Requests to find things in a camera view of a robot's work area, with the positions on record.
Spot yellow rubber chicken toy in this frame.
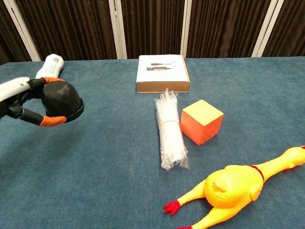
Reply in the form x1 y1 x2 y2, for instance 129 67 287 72
163 145 305 229

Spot orange foam cube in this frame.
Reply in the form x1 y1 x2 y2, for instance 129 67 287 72
180 99 224 146

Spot white frame post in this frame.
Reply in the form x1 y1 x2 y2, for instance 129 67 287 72
180 0 193 59
3 0 42 62
108 0 128 60
251 0 279 58

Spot white bottle yellow cap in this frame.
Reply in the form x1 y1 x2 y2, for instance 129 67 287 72
35 53 65 81

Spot clear wrapped straw bundle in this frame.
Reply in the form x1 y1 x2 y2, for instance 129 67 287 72
155 87 190 171

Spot black plastic bowl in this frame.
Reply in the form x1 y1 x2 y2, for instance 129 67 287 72
41 81 85 124

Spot blue felt table cloth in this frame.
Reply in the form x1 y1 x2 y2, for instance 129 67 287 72
0 56 305 229

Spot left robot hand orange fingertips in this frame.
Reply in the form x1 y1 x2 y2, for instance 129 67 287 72
0 76 68 127

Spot white flat cardboard box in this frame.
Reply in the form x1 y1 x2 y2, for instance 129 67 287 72
136 54 191 94

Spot dark brown curtain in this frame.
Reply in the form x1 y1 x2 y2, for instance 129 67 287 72
0 0 305 65

